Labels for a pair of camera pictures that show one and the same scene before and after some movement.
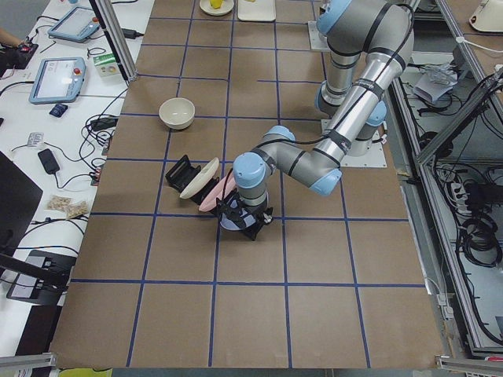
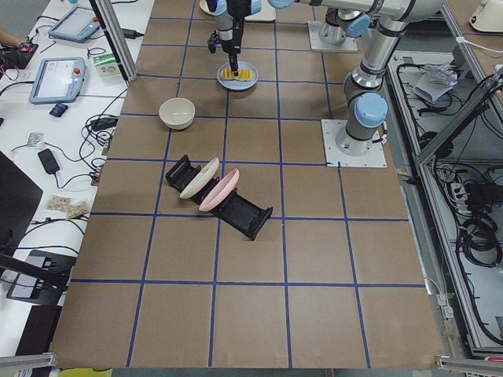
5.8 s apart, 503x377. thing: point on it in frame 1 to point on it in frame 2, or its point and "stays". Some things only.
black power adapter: x=103 y=123 stays
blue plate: x=248 y=221 to x=238 y=85
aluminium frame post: x=116 y=36 stays
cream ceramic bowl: x=177 y=113 stays
